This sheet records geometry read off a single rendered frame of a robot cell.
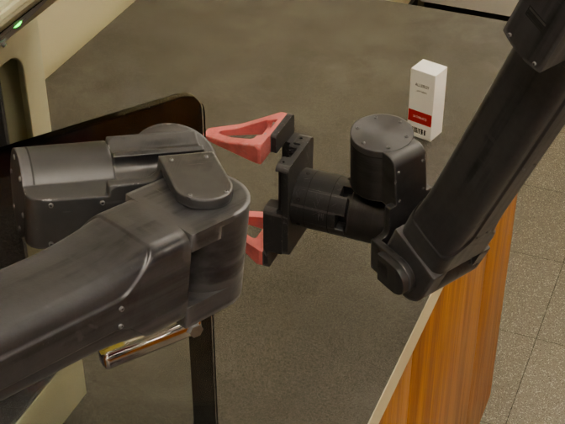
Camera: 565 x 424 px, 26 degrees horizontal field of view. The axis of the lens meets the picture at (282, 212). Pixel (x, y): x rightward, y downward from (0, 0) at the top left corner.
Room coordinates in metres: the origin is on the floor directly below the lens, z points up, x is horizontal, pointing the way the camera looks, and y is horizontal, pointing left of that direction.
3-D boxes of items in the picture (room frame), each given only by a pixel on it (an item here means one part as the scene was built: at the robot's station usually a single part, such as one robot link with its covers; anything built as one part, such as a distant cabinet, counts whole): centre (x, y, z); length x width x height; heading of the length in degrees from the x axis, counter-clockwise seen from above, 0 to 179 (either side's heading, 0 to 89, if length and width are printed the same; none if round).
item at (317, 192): (0.96, -0.03, 1.20); 0.07 x 0.07 x 0.10; 68
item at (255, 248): (0.99, 0.03, 1.16); 0.09 x 0.07 x 0.07; 68
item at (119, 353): (0.77, 0.11, 1.20); 0.10 x 0.05 x 0.03; 122
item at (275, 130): (0.99, 0.03, 1.23); 0.09 x 0.07 x 0.07; 68
